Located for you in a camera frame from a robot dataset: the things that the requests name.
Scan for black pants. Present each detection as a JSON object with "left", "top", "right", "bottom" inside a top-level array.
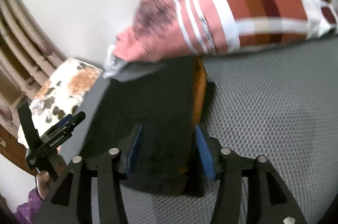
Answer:
[{"left": 80, "top": 57, "right": 207, "bottom": 197}]

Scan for purple sleeved left forearm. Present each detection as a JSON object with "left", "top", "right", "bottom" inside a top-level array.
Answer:
[{"left": 14, "top": 188, "right": 43, "bottom": 224}]

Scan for left hand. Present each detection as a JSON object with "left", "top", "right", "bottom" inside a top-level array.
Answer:
[{"left": 35, "top": 155, "right": 67, "bottom": 200}]

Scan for brown wooden furniture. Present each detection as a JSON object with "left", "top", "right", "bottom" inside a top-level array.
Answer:
[{"left": 0, "top": 125, "right": 35, "bottom": 175}]

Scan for floral white orange cushion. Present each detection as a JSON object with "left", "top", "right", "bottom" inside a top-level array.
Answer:
[{"left": 29, "top": 58, "right": 102, "bottom": 136}]

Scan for grey textured mattress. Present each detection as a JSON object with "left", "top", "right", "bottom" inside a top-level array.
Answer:
[{"left": 61, "top": 34, "right": 337, "bottom": 223}]

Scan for beige brown curtain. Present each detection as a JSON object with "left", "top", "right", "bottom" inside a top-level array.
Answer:
[{"left": 1, "top": 0, "right": 64, "bottom": 137}]

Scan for white blue striped cloth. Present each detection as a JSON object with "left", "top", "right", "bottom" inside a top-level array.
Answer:
[{"left": 102, "top": 44, "right": 128, "bottom": 78}]

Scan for pink patchwork pillow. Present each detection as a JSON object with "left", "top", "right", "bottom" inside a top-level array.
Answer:
[{"left": 111, "top": 0, "right": 337, "bottom": 62}]

